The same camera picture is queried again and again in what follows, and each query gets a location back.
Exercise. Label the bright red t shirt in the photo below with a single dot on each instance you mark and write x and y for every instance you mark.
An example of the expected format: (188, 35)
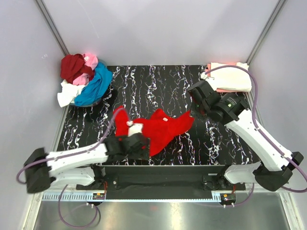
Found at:
(159, 128)

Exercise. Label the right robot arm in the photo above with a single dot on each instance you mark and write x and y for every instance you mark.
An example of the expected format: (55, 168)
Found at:
(276, 164)

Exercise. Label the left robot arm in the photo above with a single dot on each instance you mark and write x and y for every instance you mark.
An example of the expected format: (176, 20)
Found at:
(42, 170)

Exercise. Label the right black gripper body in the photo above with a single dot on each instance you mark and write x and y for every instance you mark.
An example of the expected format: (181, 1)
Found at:
(199, 92)

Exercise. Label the folded salmon t shirt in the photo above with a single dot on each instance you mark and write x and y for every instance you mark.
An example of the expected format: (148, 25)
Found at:
(225, 79)

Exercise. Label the left aluminium corner post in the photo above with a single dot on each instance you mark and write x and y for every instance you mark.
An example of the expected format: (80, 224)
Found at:
(51, 25)

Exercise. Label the right aluminium corner post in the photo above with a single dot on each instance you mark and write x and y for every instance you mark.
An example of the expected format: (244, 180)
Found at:
(266, 29)

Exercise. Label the dark red t shirt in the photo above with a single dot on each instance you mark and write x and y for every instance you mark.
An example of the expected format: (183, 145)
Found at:
(73, 66)

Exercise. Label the folded white t shirt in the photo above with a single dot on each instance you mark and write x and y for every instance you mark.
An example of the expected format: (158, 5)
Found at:
(247, 81)

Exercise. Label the aluminium corner post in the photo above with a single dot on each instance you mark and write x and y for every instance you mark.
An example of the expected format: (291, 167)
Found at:
(51, 25)
(266, 29)

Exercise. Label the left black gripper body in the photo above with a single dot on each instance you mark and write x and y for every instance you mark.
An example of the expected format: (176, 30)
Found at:
(140, 146)

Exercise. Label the pink t shirt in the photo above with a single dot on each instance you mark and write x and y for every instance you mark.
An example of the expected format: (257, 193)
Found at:
(91, 61)

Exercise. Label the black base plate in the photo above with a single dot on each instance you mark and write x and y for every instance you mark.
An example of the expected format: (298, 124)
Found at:
(159, 182)

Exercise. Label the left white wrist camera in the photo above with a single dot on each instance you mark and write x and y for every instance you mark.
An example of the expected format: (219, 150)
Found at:
(134, 128)

